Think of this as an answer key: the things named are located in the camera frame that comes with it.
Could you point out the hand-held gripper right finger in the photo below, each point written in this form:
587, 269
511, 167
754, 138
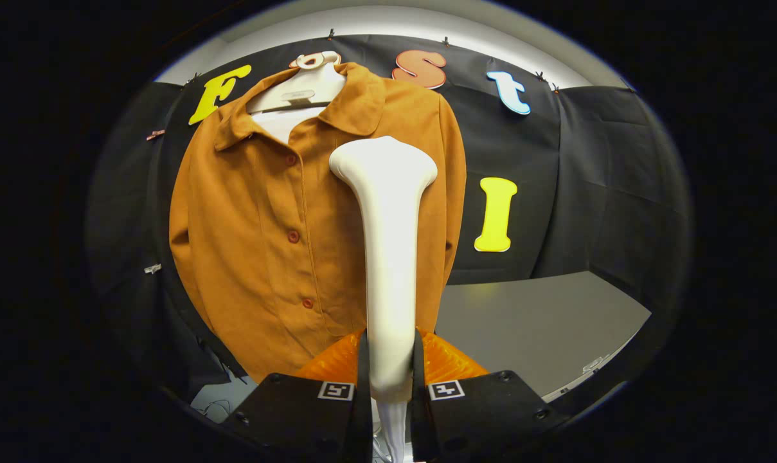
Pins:
419, 424

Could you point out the pink clip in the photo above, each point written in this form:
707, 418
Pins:
155, 135

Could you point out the white mannequin torso stand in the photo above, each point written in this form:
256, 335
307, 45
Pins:
304, 80

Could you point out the white clip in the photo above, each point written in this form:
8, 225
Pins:
152, 268

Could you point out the white garment steamer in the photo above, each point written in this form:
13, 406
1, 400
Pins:
388, 257

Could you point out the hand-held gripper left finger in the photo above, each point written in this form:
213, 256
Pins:
364, 424

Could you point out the black backdrop cloth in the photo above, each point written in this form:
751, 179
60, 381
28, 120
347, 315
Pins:
587, 193

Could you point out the orange button shirt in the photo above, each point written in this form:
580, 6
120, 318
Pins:
247, 244

